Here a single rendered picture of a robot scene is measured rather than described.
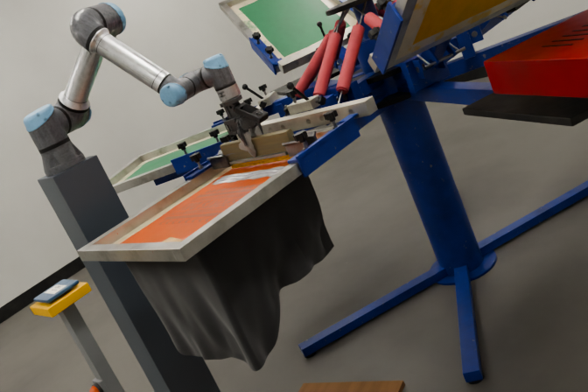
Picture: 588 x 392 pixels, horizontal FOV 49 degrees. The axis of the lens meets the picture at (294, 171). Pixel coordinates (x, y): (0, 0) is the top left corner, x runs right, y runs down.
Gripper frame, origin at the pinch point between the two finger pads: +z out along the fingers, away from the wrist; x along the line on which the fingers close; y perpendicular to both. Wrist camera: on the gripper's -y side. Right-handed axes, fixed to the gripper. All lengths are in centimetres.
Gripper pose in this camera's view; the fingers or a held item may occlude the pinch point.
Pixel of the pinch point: (259, 150)
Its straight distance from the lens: 220.6
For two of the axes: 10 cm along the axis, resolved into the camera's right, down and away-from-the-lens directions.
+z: 3.9, 8.9, 2.5
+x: -6.1, 4.5, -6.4
